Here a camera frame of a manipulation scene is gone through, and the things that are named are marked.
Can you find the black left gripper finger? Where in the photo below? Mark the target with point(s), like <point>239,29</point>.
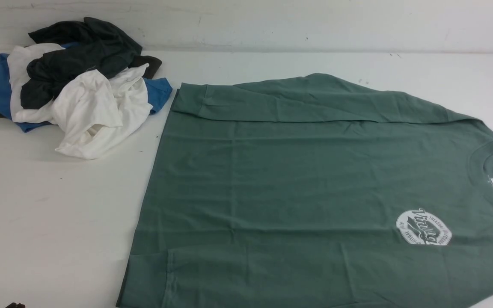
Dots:
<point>15,305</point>

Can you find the green long-sleeve top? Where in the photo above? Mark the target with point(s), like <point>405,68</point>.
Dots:
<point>314,192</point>

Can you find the white crumpled shirt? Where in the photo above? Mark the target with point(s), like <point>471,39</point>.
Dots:
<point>94,113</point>

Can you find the blue crumpled shirt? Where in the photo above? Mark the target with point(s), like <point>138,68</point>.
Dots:
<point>158,94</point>

